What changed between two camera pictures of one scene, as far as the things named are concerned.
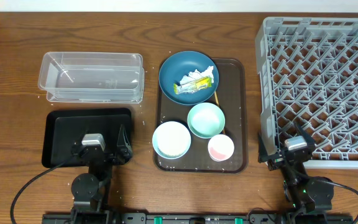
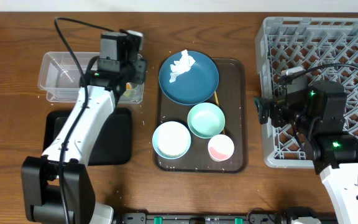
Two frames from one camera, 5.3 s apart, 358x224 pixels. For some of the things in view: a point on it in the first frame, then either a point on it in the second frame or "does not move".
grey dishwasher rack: x=321 y=74 does not move
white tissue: x=196 y=74 to x=181 y=66
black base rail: x=251 y=218 does not move
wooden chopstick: x=215 y=95 does not move
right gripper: x=276 y=159 to x=265 y=109
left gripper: x=122 y=154 to x=140 y=70
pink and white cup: x=220 y=147 does not move
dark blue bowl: x=181 y=63 does not move
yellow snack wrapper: x=191 y=86 to x=128 y=86
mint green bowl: x=206 y=120 does not move
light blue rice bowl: x=171 y=140 does not move
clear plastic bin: x=92 y=77 does not move
